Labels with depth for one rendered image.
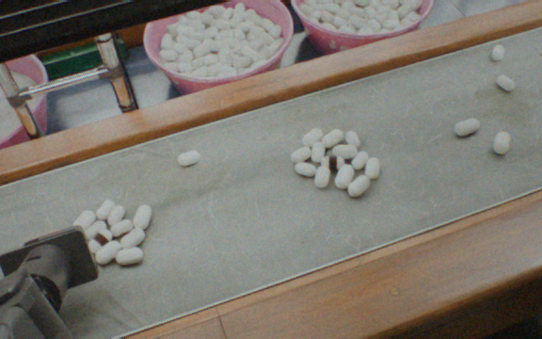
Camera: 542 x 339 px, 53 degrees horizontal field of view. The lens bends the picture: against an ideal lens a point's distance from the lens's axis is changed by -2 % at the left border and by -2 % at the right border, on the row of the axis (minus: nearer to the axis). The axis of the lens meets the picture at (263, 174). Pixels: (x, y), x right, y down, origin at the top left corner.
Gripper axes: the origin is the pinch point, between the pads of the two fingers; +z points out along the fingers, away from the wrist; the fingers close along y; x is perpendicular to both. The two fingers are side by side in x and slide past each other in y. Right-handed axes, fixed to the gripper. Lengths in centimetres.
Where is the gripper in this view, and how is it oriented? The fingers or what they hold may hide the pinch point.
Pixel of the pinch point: (59, 246)
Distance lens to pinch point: 78.8
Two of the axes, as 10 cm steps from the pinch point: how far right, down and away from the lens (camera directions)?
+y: -9.4, 3.1, -1.6
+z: -2.1, -1.5, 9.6
